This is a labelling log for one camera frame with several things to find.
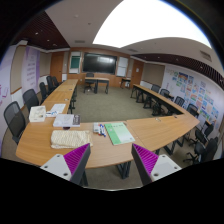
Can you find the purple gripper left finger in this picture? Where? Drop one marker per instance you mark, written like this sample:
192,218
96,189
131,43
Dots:
70,166

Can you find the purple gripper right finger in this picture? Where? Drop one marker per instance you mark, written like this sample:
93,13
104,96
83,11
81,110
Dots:
152,167

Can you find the cream knitted towel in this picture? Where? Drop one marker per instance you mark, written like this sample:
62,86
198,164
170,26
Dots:
70,139

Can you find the markers and eraser pile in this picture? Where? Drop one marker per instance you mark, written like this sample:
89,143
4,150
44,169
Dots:
99,129

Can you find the green booklet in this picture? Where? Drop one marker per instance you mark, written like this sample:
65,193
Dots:
118,133

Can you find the black office chair right near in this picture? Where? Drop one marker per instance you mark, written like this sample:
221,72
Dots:
205,148

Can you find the black office chair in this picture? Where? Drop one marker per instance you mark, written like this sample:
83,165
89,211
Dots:
30,98
205,148
15,120

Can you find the white paper sheets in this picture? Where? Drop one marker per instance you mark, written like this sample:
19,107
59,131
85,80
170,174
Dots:
58,108

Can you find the black office chair near left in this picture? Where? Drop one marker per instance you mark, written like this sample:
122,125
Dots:
15,120

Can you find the front wooden desk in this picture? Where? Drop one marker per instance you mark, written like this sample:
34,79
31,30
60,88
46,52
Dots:
101,80

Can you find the black chair at front desk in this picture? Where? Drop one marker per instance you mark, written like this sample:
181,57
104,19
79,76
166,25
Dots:
89,82

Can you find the wooden door right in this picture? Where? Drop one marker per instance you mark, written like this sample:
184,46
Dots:
136,74

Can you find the wooden door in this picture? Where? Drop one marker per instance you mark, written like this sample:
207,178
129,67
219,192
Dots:
57,65
136,74

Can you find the white whiteboard right of screen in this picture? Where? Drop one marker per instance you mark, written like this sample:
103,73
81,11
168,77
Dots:
122,67

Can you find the wooden door left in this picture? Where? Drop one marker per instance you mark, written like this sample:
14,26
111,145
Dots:
57,65

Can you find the colourful wall posters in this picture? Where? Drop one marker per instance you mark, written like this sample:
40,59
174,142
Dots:
197,90

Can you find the large black wall screen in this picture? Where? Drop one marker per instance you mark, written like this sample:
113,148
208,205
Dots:
99,63

